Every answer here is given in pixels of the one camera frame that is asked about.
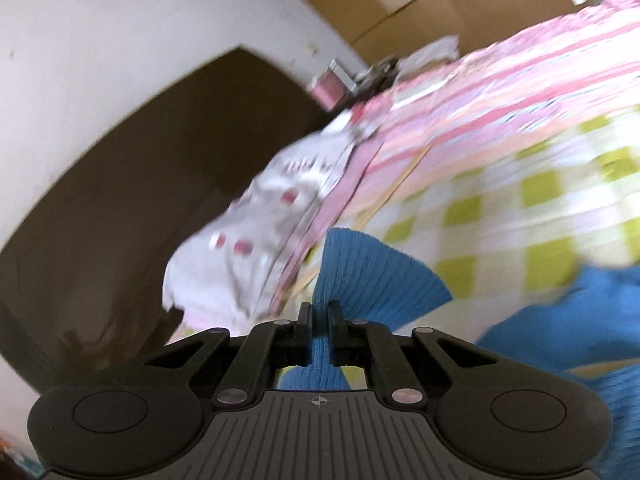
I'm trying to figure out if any blue yellow striped knit sweater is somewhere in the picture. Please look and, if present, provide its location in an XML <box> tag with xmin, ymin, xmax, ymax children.
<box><xmin>279</xmin><ymin>229</ymin><xmax>639</xmax><ymax>479</ymax></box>

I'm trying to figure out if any grey pillow with pink dots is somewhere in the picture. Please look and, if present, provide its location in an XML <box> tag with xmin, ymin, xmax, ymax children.
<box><xmin>162</xmin><ymin>110</ymin><xmax>375</xmax><ymax>335</ymax></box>

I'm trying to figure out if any yellow white checked bedsheet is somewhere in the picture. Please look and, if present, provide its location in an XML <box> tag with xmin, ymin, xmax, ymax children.
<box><xmin>336</xmin><ymin>102</ymin><xmax>639</xmax><ymax>340</ymax></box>

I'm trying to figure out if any dark wooden headboard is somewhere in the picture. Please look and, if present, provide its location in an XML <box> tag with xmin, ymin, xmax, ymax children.
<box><xmin>1</xmin><ymin>49</ymin><xmax>326</xmax><ymax>391</ymax></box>

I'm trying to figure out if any pink storage box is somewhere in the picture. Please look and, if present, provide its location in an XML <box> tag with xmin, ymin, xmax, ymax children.
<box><xmin>306</xmin><ymin>58</ymin><xmax>357</xmax><ymax>112</ymax></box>

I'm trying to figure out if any grey cloth on nightstand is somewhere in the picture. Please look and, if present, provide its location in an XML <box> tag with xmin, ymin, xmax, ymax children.
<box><xmin>397</xmin><ymin>35</ymin><xmax>460</xmax><ymax>80</ymax></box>

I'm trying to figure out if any pink striped quilt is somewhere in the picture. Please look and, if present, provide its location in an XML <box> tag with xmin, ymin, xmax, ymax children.
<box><xmin>268</xmin><ymin>0</ymin><xmax>639</xmax><ymax>313</ymax></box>

